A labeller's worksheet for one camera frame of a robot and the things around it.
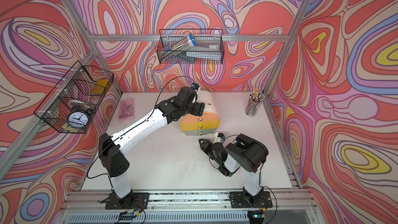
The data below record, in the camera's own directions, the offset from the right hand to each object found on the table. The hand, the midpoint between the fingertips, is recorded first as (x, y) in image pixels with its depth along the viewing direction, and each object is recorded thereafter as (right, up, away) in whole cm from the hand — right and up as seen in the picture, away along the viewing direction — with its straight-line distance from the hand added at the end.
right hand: (200, 145), depth 92 cm
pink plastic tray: (-52, +22, +18) cm, 59 cm away
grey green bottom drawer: (0, +8, -1) cm, 8 cm away
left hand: (0, +24, -11) cm, 26 cm away
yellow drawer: (0, +13, -6) cm, 14 cm away
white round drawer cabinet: (+5, +28, -3) cm, 29 cm away
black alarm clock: (-54, +18, -24) cm, 62 cm away
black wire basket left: (-61, +23, -20) cm, 68 cm away
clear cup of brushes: (+35, +29, +3) cm, 45 cm away
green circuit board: (-35, -29, -19) cm, 49 cm away
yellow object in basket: (-51, +34, -13) cm, 63 cm away
